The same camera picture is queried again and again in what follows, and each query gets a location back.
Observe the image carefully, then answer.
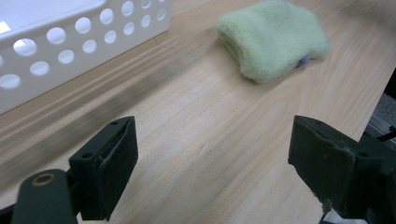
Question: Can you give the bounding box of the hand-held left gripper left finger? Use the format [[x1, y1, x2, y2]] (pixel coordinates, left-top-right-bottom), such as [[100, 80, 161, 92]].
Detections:
[[68, 116, 139, 222]]

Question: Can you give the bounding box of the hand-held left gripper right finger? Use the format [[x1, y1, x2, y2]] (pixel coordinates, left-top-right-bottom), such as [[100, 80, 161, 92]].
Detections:
[[288, 115, 396, 220]]

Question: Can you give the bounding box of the white perforated plastic basket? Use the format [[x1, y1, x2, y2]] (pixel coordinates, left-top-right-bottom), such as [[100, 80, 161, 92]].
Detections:
[[0, 0, 174, 116]]

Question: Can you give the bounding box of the light green towel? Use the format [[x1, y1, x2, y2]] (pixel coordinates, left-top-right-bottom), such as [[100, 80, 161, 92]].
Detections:
[[216, 0, 331, 85]]

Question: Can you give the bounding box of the small purple tag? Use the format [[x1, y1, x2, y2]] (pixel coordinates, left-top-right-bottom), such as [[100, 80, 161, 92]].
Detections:
[[295, 54, 312, 69]]

